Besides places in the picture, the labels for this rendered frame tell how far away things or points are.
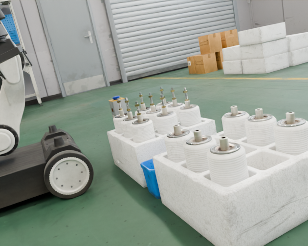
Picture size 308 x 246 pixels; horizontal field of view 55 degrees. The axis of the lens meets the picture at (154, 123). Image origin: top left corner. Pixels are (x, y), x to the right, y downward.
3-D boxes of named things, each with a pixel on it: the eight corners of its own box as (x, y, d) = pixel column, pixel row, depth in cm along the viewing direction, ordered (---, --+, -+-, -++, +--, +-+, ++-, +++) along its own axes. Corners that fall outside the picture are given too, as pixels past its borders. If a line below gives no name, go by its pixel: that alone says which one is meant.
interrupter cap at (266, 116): (259, 124, 90) (259, 121, 90) (242, 120, 97) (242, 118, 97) (277, 117, 93) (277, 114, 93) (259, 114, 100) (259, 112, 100)
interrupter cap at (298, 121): (293, 129, 80) (292, 127, 80) (271, 125, 87) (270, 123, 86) (312, 121, 83) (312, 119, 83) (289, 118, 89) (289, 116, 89)
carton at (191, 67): (203, 70, 553) (200, 53, 546) (209, 70, 531) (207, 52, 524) (188, 73, 543) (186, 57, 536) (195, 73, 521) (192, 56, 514)
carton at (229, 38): (239, 46, 508) (236, 28, 501) (227, 49, 501) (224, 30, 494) (229, 48, 536) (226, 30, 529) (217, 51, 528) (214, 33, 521)
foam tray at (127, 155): (143, 188, 121) (134, 147, 117) (114, 164, 156) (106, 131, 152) (220, 157, 136) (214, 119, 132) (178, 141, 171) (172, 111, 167)
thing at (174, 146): (183, 194, 95) (172, 141, 91) (168, 185, 103) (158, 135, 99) (208, 183, 98) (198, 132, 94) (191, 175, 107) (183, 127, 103)
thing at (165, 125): (167, 149, 140) (160, 112, 136) (187, 149, 135) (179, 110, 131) (158, 157, 132) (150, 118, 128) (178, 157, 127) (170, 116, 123)
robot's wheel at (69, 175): (52, 206, 122) (37, 161, 118) (51, 201, 127) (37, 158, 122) (99, 189, 129) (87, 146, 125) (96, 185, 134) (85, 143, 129)
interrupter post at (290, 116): (291, 125, 83) (290, 114, 82) (284, 124, 85) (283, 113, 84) (297, 123, 84) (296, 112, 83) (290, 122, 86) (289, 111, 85)
